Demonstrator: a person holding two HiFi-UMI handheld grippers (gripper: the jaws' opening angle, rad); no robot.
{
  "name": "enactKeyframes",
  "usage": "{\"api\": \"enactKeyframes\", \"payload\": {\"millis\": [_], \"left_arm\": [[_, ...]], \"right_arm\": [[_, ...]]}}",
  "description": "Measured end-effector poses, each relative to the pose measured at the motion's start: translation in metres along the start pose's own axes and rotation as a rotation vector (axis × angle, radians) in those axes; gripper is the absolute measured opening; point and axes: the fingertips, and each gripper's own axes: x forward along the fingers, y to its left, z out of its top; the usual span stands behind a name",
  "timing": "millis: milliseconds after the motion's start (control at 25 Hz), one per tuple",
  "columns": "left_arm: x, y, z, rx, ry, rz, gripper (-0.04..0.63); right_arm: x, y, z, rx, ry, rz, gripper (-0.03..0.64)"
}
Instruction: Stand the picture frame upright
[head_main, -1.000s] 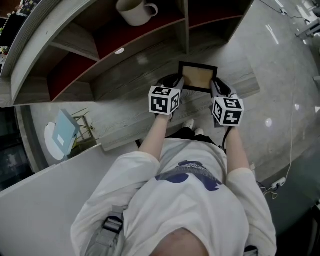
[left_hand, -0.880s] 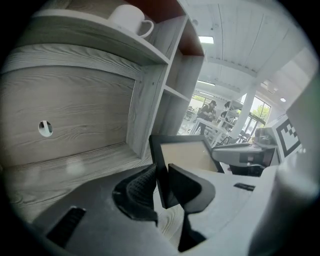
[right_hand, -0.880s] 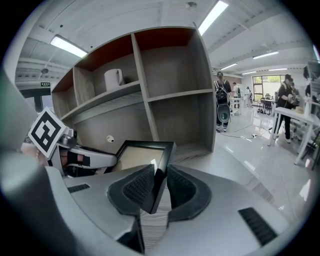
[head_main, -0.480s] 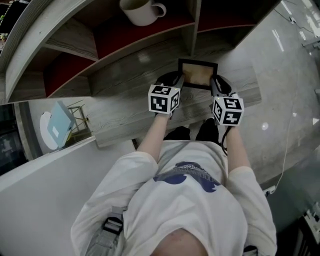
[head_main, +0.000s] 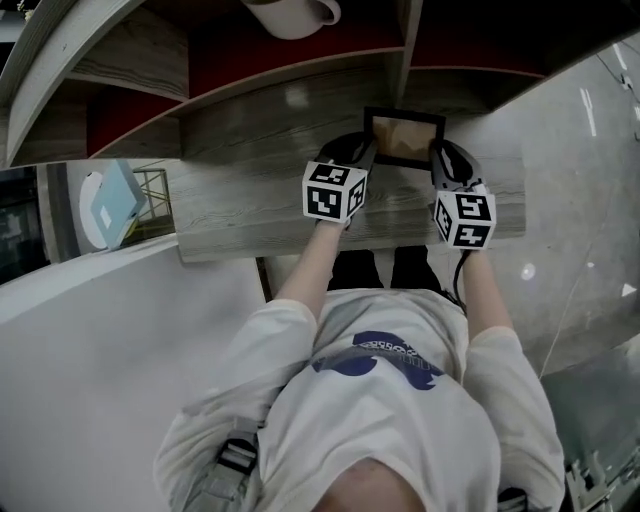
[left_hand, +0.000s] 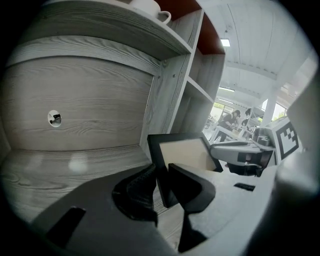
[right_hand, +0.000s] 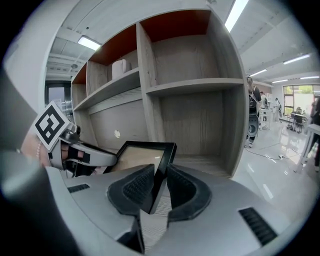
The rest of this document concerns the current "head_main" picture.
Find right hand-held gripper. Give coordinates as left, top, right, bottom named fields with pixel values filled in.
left=427, top=140, right=498, bottom=251

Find person's right forearm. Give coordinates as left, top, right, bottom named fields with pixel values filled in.
left=456, top=248, right=516, bottom=337

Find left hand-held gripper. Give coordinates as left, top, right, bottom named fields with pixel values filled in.
left=301, top=131, right=379, bottom=232

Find black picture frame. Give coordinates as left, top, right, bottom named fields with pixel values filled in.
left=362, top=105, right=447, bottom=172

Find light blue box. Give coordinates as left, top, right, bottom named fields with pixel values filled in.
left=90, top=159, right=149, bottom=251

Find white round device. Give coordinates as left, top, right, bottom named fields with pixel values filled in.
left=78, top=171, right=109, bottom=250

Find thin white floor cable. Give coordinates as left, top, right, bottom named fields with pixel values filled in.
left=538, top=219, right=609, bottom=377

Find wooden shelf unit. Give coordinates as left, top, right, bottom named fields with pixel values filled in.
left=0, top=0, right=640, bottom=264

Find grey backpack strap with buckle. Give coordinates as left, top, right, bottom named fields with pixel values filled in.
left=192, top=418, right=267, bottom=512

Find yellow metal rack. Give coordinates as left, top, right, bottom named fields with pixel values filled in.
left=130, top=168, right=175, bottom=237

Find white printed t-shirt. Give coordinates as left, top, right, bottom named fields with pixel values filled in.
left=152, top=287, right=567, bottom=512

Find person's left forearm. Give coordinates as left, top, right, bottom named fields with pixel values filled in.
left=272, top=219, right=352, bottom=322

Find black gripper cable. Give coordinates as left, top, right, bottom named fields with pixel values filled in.
left=442, top=248, right=474, bottom=314

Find person's black trousers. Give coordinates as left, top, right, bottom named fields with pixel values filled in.
left=327, top=246, right=444, bottom=297

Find white ceramic cup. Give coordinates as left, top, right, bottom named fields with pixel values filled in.
left=241, top=0, right=343, bottom=41

